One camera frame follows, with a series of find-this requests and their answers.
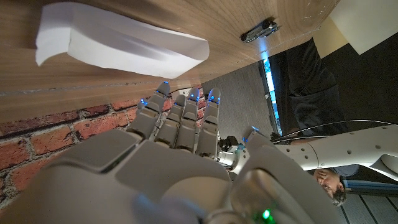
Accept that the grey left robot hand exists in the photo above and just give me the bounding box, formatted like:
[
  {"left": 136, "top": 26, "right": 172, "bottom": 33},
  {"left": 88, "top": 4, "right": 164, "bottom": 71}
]
[{"left": 217, "top": 136, "right": 247, "bottom": 170}]

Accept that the white floor board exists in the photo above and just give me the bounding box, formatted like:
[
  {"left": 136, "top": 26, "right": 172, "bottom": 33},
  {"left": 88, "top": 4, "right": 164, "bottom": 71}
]
[{"left": 329, "top": 0, "right": 398, "bottom": 55}]

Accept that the person in dark trousers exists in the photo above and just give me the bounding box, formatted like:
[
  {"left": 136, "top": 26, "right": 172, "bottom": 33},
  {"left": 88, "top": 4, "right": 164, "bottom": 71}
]
[{"left": 281, "top": 37, "right": 398, "bottom": 208}]

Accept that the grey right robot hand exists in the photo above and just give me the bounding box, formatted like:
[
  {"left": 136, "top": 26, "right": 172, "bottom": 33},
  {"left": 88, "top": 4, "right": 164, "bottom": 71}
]
[{"left": 0, "top": 80, "right": 343, "bottom": 224}]

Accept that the yellow floor mat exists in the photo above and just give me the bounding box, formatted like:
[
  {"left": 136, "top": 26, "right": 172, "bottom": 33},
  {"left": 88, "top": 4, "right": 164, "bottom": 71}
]
[{"left": 312, "top": 17, "right": 349, "bottom": 59}]

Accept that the red brick print backdrop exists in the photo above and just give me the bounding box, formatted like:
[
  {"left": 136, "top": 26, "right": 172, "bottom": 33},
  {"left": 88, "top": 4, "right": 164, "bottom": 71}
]
[{"left": 0, "top": 83, "right": 218, "bottom": 209}]

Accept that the white receipt paper strip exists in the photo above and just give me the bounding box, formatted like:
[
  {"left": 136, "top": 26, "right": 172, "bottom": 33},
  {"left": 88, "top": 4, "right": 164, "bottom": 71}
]
[{"left": 35, "top": 2, "right": 210, "bottom": 80}]

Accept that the small dark metal clip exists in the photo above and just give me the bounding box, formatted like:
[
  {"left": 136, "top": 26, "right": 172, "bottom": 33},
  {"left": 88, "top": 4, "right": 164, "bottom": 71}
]
[{"left": 239, "top": 19, "right": 280, "bottom": 44}]

